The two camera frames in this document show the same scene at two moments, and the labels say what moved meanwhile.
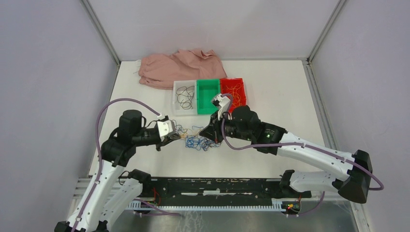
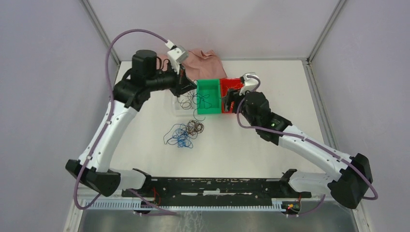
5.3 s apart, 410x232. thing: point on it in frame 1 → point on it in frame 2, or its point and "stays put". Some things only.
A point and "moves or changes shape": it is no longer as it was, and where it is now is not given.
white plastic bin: (184, 99) stays put
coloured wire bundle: (194, 139) moves or changes shape
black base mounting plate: (224, 190) stays put
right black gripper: (209, 131) → (232, 95)
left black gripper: (167, 139) → (180, 88)
